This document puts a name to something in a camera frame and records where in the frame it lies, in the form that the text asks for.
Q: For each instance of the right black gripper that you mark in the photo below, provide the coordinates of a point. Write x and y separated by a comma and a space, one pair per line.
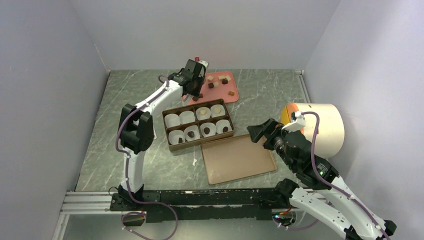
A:
270, 126

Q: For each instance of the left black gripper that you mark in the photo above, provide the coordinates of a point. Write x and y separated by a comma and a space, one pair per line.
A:
197, 92

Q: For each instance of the dark heart chocolate piece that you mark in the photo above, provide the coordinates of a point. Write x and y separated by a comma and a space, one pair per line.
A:
206, 130

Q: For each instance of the gold box lid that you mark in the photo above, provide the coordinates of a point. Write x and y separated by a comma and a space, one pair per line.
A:
234, 158

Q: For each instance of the rose gold tongs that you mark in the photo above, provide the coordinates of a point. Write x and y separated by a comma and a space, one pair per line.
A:
187, 97

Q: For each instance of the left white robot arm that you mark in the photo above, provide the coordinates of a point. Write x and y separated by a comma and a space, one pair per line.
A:
136, 130

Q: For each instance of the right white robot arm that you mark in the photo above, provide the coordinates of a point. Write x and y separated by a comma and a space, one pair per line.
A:
344, 212

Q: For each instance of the brown chocolate box tray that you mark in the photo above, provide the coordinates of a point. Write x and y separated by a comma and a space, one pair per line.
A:
202, 139

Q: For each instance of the pink plastic tray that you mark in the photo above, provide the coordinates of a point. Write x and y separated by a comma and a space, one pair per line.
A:
214, 90

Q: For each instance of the white paper cup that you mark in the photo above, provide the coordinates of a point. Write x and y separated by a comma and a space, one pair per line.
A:
172, 120
210, 125
174, 136
195, 129
187, 117
212, 110
203, 117
220, 124

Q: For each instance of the white paper leaflet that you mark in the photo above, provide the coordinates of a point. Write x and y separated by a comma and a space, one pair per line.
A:
154, 134

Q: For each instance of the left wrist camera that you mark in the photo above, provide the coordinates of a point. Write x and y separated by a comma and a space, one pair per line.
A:
204, 63

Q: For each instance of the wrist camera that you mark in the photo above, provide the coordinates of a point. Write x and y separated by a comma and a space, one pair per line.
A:
204, 63
297, 122

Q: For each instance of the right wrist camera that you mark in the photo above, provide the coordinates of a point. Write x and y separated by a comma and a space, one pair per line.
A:
297, 122

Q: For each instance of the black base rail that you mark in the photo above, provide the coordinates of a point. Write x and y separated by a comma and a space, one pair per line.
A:
212, 204

